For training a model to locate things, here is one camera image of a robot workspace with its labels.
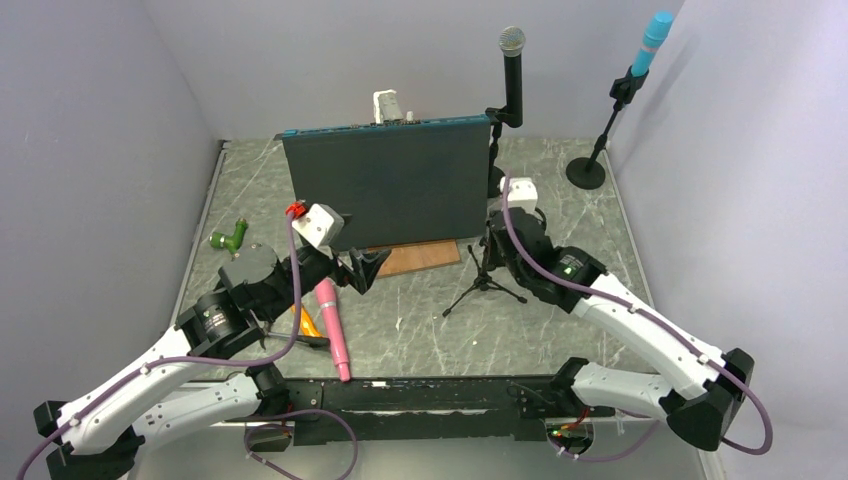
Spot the green plastic fitting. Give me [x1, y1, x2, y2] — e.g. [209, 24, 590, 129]
[208, 217, 249, 256]

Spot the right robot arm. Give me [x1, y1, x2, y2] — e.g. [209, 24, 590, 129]
[487, 207, 755, 451]

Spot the black front mounting rail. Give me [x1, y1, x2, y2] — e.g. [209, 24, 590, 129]
[246, 375, 613, 446]

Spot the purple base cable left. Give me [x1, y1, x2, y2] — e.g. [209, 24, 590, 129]
[243, 407, 360, 480]

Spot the wooden base plate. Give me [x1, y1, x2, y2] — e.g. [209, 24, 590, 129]
[367, 239, 460, 278]

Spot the blue microphone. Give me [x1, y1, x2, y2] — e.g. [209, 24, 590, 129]
[630, 11, 674, 77]

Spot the pink microphone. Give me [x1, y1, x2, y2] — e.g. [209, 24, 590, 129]
[314, 279, 352, 382]

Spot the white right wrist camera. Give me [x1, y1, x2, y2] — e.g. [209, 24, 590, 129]
[499, 177, 539, 214]

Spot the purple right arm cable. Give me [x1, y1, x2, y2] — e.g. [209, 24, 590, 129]
[500, 177, 775, 457]

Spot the dark teal panel board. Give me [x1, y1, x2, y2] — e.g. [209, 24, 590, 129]
[276, 114, 490, 251]

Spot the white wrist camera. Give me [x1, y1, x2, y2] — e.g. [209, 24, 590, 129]
[499, 177, 539, 214]
[285, 201, 345, 252]

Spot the white grey device behind board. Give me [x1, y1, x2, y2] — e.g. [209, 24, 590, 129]
[372, 89, 414, 124]

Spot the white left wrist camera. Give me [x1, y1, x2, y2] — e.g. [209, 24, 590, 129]
[285, 201, 345, 252]

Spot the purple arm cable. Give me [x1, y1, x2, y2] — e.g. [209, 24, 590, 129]
[14, 213, 306, 480]
[500, 177, 775, 457]

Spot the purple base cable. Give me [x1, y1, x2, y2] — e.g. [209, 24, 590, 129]
[545, 417, 664, 464]
[243, 407, 360, 480]

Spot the black round base mic stand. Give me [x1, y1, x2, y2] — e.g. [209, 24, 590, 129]
[485, 106, 523, 199]

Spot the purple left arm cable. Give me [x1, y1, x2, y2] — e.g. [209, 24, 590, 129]
[14, 213, 306, 480]

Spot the black handheld microphone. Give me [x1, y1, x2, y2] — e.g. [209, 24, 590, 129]
[498, 26, 526, 128]

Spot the black tripod shock mount stand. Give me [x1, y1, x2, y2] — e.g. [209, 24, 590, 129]
[442, 224, 528, 318]

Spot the black stand with blue mic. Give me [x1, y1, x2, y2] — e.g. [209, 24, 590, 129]
[565, 65, 649, 190]

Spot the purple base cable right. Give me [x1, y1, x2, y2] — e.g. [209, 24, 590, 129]
[545, 417, 664, 464]

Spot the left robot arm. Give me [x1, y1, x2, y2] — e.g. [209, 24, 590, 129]
[34, 204, 388, 479]

